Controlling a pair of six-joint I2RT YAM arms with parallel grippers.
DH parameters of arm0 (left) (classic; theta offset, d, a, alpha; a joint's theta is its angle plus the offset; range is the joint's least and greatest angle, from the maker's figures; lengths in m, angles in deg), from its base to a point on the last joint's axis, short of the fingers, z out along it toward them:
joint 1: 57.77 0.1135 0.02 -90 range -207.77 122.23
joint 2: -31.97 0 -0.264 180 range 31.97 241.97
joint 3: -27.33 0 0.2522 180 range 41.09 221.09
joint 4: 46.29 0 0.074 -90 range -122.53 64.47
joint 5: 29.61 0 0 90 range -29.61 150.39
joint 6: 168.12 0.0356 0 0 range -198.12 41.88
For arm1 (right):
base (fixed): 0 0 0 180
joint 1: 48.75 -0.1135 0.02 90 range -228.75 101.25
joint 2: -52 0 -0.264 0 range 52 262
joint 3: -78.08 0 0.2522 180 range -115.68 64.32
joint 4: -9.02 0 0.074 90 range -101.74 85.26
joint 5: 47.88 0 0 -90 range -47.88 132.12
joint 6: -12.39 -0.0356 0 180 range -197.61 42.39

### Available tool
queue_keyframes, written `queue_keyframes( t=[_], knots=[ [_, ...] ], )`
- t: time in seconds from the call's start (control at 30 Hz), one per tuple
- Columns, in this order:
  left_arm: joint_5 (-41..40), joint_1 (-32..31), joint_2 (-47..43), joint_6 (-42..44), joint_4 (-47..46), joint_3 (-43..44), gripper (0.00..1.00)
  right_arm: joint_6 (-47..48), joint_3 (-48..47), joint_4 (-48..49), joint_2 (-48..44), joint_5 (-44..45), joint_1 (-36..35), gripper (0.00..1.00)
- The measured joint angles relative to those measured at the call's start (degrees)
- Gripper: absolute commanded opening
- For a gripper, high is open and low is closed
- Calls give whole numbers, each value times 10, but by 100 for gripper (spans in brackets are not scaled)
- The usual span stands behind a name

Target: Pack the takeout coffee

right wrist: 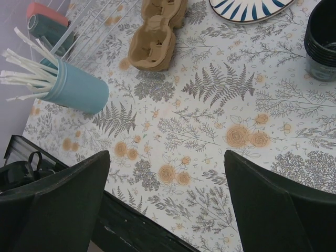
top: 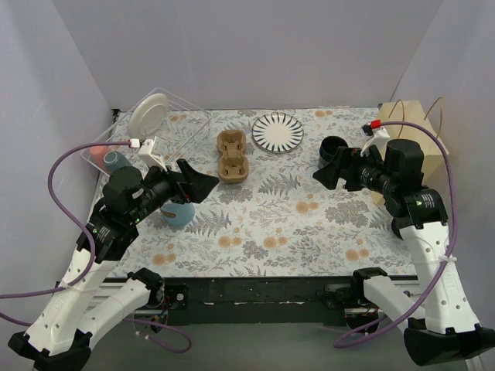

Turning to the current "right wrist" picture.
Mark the stack of black cups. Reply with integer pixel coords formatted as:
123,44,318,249
304,1,335,82

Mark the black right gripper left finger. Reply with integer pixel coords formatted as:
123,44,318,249
1,151,110,251

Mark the floral tablecloth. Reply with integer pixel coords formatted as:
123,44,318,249
24,1,335,251

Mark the brown cardboard cup carrier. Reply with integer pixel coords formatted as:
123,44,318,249
128,0,187,72

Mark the white wrapped straws bundle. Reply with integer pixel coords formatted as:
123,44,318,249
1,27,58,102

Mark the blue striped white plate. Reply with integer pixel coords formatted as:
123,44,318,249
209,0,294,24

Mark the dark teal cup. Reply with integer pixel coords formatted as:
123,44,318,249
27,14,68,50

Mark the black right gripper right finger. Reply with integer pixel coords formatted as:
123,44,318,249
224,150,335,251

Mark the light blue straw cup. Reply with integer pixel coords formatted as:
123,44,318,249
41,59,109,114

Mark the pink cup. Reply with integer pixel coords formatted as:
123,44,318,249
26,2,69,27

